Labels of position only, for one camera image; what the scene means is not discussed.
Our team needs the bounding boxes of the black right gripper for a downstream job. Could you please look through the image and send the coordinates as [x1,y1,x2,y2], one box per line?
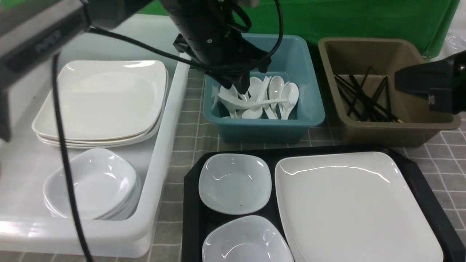
[394,55,455,113]

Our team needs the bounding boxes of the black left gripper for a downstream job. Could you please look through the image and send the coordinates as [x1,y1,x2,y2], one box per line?
[173,22,272,91]

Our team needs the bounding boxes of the small grey bowl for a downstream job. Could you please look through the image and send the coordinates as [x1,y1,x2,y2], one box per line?
[202,215,294,262]
[198,153,272,215]

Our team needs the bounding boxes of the large white rice plate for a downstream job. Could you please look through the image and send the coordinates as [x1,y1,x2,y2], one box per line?
[275,151,447,262]

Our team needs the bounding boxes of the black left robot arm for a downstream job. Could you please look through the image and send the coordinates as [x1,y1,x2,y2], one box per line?
[0,0,284,142]

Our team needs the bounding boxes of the top stacked white plate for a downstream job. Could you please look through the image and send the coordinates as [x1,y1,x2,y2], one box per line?
[31,60,167,141]

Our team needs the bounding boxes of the clear plastic bag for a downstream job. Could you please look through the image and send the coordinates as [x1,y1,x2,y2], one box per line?
[445,33,466,57]

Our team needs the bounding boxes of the green cloth backdrop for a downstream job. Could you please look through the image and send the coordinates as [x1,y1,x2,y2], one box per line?
[138,0,461,70]

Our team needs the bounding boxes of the teal plastic bin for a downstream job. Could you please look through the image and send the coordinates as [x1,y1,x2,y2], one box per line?
[203,35,325,144]

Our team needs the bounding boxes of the grey checked tablecloth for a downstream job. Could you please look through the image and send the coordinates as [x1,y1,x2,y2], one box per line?
[1,70,465,262]

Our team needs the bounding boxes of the black chopsticks in bin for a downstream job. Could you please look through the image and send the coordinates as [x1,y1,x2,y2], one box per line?
[333,65,404,124]

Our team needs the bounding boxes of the brown plastic bin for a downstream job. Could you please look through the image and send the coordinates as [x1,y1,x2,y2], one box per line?
[319,37,461,147]

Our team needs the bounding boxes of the stack of white plates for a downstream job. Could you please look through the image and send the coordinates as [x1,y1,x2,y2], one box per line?
[35,69,169,149]

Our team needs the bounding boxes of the stack of white bowls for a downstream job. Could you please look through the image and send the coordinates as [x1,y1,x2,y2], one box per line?
[43,148,141,221]

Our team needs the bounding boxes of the large white plastic bin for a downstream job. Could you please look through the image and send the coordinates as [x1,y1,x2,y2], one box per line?
[1,34,189,258]

